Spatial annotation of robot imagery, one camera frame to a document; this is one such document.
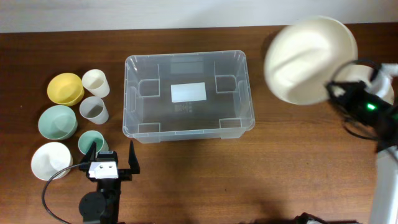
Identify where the cream white cup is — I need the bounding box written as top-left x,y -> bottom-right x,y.
82,69 -> 110,98

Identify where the black cable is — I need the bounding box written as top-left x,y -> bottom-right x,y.
329,58 -> 383,141
41,162 -> 90,224

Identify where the left black cable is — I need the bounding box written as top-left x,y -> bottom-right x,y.
41,162 -> 90,224

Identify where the right black cable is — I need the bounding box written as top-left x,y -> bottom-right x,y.
329,58 -> 383,141

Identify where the grey cup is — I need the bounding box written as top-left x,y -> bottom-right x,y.
79,96 -> 109,124

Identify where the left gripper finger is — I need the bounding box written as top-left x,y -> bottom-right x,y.
81,141 -> 96,163
128,141 -> 140,173

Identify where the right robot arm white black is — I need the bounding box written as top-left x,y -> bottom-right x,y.
325,59 -> 397,223

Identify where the mint green cup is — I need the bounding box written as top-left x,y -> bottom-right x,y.
78,130 -> 109,154

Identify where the cream large bowl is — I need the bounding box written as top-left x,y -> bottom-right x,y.
264,16 -> 358,105

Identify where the white small bowl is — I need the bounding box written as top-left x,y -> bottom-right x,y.
30,142 -> 73,180

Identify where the beige large bowl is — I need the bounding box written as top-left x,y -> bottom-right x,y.
335,63 -> 397,105

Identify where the yellow small bowl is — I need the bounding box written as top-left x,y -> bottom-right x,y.
47,73 -> 85,106

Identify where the mint green small bowl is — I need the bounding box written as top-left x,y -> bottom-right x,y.
38,105 -> 78,140

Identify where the clear plastic storage container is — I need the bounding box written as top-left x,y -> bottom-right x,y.
122,50 -> 255,144

